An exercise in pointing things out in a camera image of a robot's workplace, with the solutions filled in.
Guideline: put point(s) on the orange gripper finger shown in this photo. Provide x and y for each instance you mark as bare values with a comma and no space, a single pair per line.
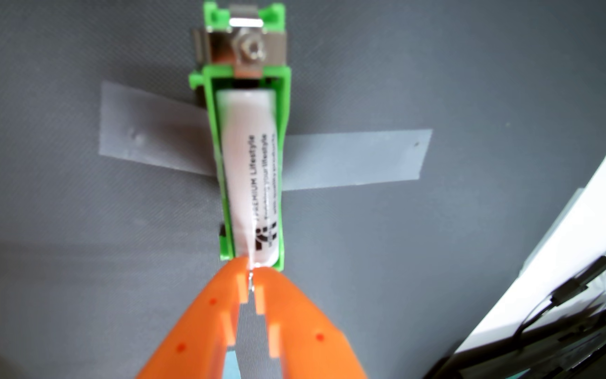
308,337
198,337

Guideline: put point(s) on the white cylindrical battery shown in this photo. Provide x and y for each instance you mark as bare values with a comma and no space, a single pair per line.
245,173

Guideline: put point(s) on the green battery holder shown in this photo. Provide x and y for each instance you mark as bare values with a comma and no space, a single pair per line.
213,73

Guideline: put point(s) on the light blue tape square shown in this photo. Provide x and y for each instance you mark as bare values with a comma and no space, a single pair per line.
232,368

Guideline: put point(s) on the dark grey mat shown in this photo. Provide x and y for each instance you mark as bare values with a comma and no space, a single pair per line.
71,237

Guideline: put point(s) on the grey tape strip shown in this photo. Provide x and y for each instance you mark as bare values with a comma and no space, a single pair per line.
355,158
150,126

